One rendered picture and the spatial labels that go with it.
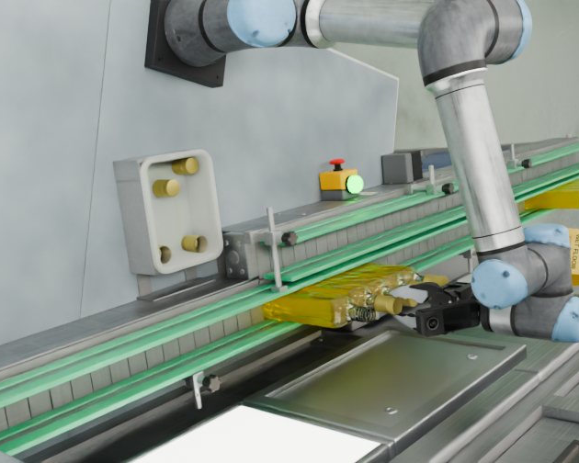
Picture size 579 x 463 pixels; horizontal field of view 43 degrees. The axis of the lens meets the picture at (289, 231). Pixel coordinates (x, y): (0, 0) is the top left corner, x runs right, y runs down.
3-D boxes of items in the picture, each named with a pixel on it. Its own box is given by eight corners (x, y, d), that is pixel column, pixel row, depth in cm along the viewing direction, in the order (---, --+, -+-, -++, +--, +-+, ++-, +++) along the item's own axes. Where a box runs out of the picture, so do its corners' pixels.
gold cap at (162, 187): (151, 180, 145) (164, 180, 142) (165, 178, 147) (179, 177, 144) (153, 197, 145) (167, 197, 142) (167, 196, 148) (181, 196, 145)
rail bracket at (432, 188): (403, 195, 191) (448, 195, 182) (400, 167, 190) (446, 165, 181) (411, 192, 194) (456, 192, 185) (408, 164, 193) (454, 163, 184)
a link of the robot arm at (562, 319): (592, 287, 121) (595, 337, 122) (527, 283, 128) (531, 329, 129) (573, 300, 115) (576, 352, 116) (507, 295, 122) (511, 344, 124)
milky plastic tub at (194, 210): (130, 274, 144) (158, 276, 138) (113, 160, 140) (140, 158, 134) (198, 254, 156) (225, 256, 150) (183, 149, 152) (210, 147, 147)
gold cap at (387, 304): (374, 314, 142) (393, 317, 139) (372, 297, 142) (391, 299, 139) (384, 310, 145) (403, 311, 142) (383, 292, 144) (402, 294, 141)
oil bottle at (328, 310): (263, 319, 154) (344, 331, 139) (259, 292, 153) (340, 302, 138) (281, 310, 158) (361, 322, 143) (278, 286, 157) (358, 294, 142)
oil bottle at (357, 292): (281, 309, 158) (361, 320, 143) (278, 283, 157) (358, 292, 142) (299, 301, 162) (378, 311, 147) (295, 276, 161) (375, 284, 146)
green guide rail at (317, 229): (259, 244, 151) (288, 245, 146) (258, 239, 151) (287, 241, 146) (580, 144, 277) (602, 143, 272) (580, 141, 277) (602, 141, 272)
